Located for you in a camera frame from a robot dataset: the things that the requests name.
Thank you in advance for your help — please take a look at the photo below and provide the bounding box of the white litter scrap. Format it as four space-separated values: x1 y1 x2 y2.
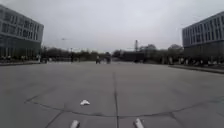
79 99 91 107

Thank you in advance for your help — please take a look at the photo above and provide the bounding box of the person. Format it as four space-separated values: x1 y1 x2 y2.
106 54 112 65
95 55 101 65

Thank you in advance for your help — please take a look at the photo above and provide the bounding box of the robot's own part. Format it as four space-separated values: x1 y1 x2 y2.
69 119 80 128
133 117 145 128

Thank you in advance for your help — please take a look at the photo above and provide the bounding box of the grey paved ground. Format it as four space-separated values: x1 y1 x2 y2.
0 60 224 128

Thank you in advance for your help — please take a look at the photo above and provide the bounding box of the raised kerb strip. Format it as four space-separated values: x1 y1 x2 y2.
168 64 224 75

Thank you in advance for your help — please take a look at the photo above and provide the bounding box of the row of trees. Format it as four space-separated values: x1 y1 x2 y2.
39 43 184 64

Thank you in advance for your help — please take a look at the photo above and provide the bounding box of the lattice tower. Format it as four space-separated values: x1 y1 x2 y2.
134 39 139 53

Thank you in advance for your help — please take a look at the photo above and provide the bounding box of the grey building with window rows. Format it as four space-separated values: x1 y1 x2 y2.
181 10 224 64
0 3 45 61

